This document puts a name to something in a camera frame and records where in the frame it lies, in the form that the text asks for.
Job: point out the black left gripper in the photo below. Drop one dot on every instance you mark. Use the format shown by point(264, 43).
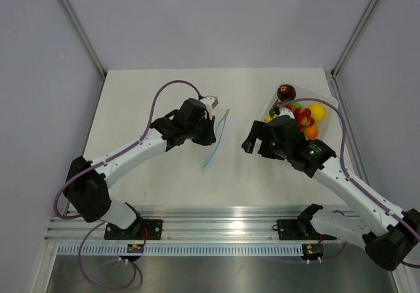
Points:
point(209, 137)

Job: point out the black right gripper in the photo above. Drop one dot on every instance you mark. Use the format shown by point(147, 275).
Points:
point(262, 131)

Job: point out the clear zip bag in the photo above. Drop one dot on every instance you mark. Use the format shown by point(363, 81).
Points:
point(219, 130)

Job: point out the dark red apple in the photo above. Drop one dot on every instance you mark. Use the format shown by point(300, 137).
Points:
point(286, 92)

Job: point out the yellow bell pepper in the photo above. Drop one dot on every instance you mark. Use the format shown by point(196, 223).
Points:
point(269, 118)

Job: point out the green fruit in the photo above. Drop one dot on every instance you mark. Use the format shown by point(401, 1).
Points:
point(294, 105)

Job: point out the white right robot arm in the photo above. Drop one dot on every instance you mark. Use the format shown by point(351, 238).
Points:
point(385, 231)

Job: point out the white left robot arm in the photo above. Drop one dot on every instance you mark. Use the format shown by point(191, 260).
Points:
point(90, 181)

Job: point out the orange-yellow mango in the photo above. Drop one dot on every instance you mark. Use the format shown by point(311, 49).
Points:
point(311, 132)

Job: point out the yellow lemon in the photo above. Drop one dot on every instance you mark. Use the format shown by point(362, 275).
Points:
point(318, 112)

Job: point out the right controller board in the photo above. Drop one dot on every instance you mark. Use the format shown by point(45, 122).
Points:
point(313, 251)

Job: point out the controller board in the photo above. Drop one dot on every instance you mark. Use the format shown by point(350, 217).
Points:
point(313, 251)
point(135, 248)

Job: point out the left controller board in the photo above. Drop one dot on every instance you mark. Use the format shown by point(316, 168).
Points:
point(135, 248)

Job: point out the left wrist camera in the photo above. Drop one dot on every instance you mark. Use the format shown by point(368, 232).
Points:
point(211, 102)

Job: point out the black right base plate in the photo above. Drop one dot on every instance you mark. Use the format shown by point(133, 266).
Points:
point(289, 229)

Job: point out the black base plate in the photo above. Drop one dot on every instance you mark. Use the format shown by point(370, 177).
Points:
point(150, 229)
point(289, 229)

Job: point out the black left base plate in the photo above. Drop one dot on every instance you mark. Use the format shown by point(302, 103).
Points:
point(150, 229)

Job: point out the white slotted cable duct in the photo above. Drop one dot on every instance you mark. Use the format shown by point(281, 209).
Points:
point(181, 250)

